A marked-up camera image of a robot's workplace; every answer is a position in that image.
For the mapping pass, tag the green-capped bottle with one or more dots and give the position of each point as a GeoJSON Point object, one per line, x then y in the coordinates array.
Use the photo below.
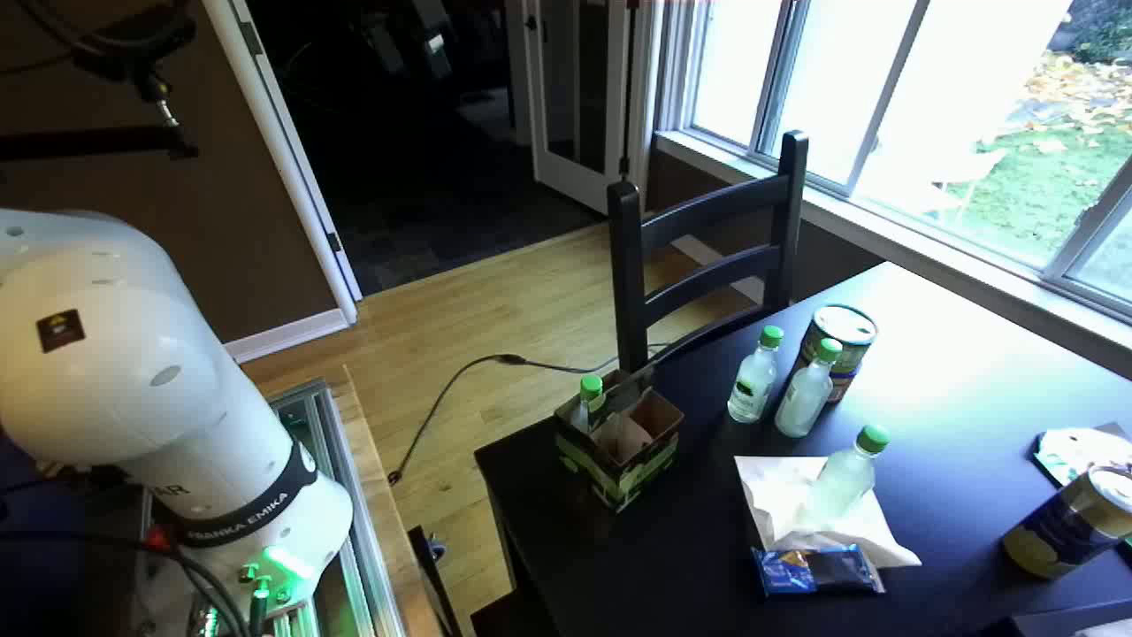
{"type": "Point", "coordinates": [587, 400]}

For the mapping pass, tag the green cardboard bottle carrier box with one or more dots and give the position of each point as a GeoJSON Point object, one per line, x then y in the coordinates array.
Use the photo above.
{"type": "Point", "coordinates": [626, 448]}

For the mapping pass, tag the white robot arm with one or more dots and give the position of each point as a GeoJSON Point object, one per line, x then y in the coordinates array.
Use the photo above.
{"type": "Point", "coordinates": [108, 362]}

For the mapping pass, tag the dark wooden chair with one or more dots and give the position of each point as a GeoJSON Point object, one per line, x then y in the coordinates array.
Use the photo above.
{"type": "Point", "coordinates": [658, 260]}

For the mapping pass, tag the clear bottle green cap left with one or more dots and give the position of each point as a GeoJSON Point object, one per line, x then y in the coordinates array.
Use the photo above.
{"type": "Point", "coordinates": [755, 376]}

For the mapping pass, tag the clear bottle green cap middle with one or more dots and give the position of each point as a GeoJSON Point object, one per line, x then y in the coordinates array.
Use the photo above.
{"type": "Point", "coordinates": [809, 391]}

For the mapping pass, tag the white paper napkin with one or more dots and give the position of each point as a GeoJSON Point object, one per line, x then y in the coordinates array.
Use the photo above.
{"type": "Point", "coordinates": [777, 491]}

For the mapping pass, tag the metal tin can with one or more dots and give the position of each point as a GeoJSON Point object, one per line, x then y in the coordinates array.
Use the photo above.
{"type": "Point", "coordinates": [853, 332]}

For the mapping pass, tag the lying clear bottle green cap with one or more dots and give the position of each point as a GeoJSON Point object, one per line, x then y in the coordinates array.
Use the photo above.
{"type": "Point", "coordinates": [843, 481]}

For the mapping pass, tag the blue snack packet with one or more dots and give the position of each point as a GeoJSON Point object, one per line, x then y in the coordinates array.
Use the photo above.
{"type": "Point", "coordinates": [816, 570]}

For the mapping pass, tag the yellow labelled can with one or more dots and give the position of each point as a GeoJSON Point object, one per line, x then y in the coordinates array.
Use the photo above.
{"type": "Point", "coordinates": [1087, 518]}

